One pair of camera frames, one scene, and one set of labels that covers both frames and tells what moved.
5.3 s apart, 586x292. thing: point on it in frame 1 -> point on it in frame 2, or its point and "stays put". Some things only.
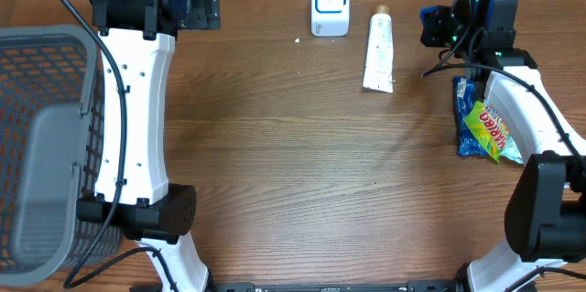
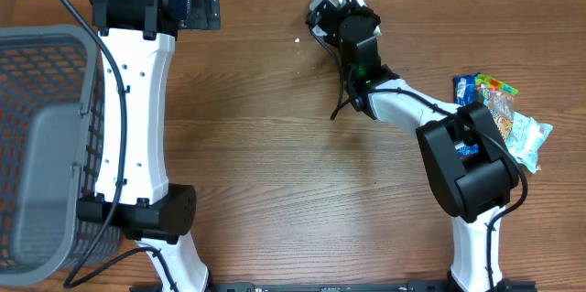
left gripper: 208,13 stays put
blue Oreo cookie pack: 463,89 stays put
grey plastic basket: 48,148 stays put
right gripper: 429,16 -> 351,1
